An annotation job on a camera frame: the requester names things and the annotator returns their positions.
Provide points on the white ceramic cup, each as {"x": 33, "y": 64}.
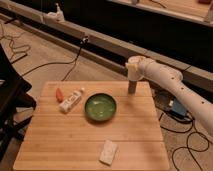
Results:
{"x": 132, "y": 65}

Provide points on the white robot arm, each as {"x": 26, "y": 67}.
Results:
{"x": 171, "y": 80}

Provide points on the green bowl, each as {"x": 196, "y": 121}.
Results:
{"x": 100, "y": 107}

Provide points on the white tube bottle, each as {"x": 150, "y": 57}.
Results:
{"x": 71, "y": 101}

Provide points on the wooden table board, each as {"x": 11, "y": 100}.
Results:
{"x": 57, "y": 141}

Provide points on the orange carrot toy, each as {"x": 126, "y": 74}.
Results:
{"x": 59, "y": 95}

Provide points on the white sponge block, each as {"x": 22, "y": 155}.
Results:
{"x": 108, "y": 152}

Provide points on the blue box on floor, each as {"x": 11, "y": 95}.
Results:
{"x": 177, "y": 109}

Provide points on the black chair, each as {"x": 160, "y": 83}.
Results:
{"x": 13, "y": 94}

